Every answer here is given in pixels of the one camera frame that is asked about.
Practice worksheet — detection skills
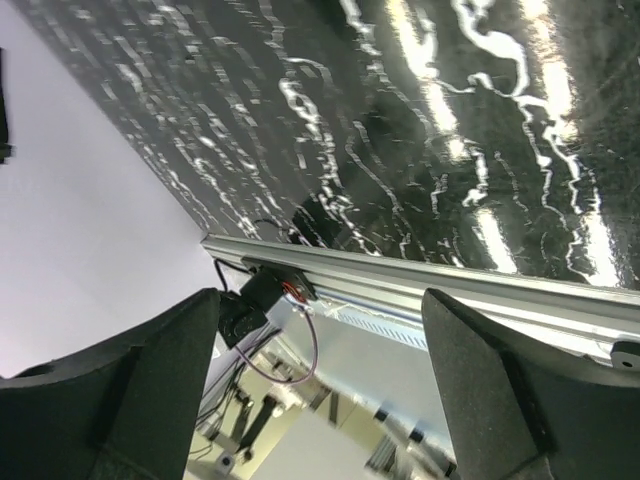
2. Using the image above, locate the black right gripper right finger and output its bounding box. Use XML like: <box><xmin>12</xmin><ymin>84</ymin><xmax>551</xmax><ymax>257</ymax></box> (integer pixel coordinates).
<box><xmin>422</xmin><ymin>288</ymin><xmax>639</xmax><ymax>479</ymax></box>

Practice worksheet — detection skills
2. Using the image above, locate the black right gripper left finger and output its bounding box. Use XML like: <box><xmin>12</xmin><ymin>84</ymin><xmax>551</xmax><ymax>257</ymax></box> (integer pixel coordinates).
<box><xmin>1</xmin><ymin>288</ymin><xmax>220</xmax><ymax>479</ymax></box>

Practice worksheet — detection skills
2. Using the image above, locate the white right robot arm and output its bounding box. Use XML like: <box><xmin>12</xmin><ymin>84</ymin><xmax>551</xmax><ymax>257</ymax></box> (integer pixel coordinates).
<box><xmin>1</xmin><ymin>289</ymin><xmax>639</xmax><ymax>479</ymax></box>

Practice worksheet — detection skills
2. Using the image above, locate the aluminium front rail frame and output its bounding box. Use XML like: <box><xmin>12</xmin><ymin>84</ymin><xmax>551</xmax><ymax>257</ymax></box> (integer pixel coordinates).
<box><xmin>203</xmin><ymin>235</ymin><xmax>639</xmax><ymax>363</ymax></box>

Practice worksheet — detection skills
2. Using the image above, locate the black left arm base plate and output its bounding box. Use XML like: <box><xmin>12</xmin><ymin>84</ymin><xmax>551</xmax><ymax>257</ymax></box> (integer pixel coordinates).
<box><xmin>610</xmin><ymin>339</ymin><xmax>640</xmax><ymax>372</ymax></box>

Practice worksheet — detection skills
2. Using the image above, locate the white slotted cable duct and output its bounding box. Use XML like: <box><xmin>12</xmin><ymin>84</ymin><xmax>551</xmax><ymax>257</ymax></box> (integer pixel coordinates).
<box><xmin>305</xmin><ymin>301</ymin><xmax>428</xmax><ymax>351</ymax></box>

